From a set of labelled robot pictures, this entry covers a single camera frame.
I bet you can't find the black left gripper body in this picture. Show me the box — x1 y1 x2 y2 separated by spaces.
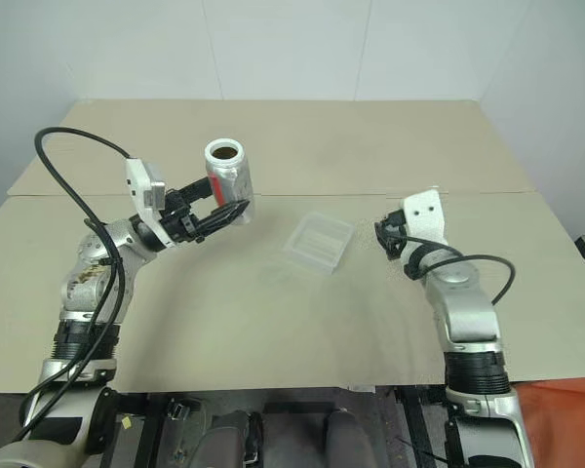
157 187 202 246

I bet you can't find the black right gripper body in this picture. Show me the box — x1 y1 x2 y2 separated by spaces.
373 208 410 264

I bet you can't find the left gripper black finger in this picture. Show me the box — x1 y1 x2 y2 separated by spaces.
193 198 251 241
175 175 216 201

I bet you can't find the silver can with red stripe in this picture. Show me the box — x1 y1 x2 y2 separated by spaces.
203 137 256 227

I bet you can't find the clear plastic tray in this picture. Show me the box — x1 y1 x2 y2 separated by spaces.
282 210 357 278

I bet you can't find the dark rounded shape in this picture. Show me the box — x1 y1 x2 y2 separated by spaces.
323 409 377 468
193 409 265 468

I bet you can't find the orange red cloth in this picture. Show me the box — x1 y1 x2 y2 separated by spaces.
510 375 585 468

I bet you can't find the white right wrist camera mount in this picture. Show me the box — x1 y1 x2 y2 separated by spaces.
400 186 449 264

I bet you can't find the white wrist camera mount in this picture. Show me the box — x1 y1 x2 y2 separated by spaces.
124 156 176 251
400 186 449 264

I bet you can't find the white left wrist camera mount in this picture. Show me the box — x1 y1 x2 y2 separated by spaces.
124 156 176 251

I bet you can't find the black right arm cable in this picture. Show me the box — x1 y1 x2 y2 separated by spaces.
393 232 519 307

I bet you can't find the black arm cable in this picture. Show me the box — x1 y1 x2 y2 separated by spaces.
18 127 134 441
393 232 519 307

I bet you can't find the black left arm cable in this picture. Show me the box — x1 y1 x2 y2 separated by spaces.
18 127 134 441

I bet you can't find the black table frame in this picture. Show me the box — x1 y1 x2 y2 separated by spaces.
97 382 457 468

